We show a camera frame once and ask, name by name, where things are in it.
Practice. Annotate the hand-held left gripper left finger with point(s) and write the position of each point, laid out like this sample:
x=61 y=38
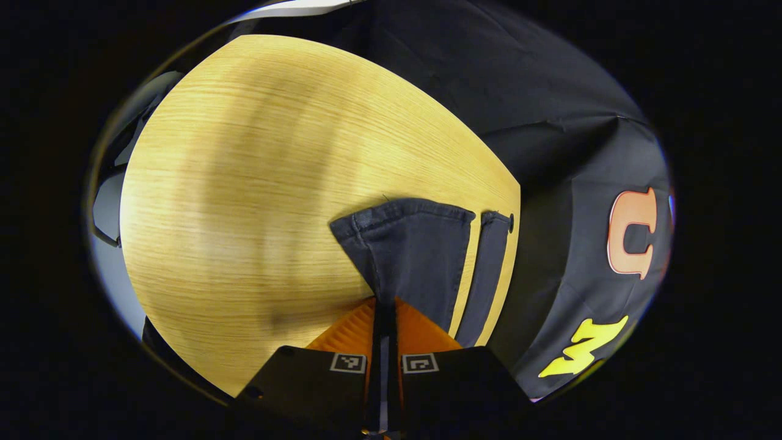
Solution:
x=305 y=385

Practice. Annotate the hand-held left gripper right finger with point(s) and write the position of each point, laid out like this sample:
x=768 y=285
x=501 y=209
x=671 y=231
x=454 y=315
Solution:
x=464 y=385

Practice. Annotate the black jeans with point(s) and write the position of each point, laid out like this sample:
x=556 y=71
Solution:
x=415 y=256

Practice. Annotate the black backdrop cloth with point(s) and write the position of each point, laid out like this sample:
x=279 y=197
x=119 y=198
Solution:
x=568 y=153

